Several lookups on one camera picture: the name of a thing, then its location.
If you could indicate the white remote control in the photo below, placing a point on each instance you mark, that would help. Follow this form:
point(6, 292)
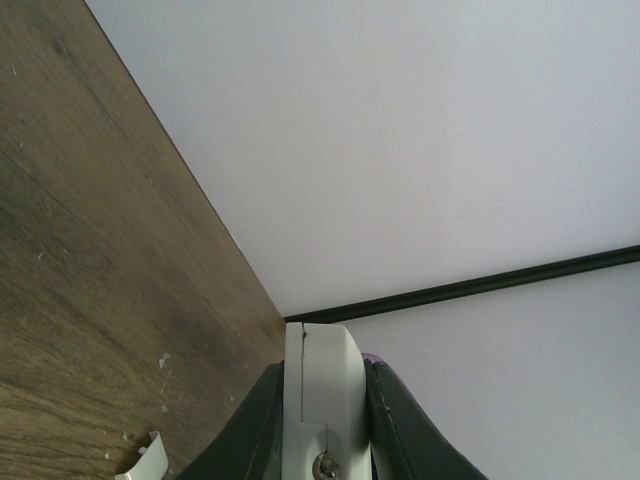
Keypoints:
point(325, 432)

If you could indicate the white battery compartment cover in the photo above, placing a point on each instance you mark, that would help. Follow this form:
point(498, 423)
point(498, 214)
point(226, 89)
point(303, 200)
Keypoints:
point(152, 464)

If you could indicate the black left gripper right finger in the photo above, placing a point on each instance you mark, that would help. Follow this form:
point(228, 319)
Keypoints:
point(405, 443)

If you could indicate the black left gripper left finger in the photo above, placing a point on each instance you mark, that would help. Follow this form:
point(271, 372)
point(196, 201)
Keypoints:
point(249, 447)

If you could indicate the black right corner frame post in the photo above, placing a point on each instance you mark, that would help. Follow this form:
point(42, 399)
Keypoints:
point(471, 287)

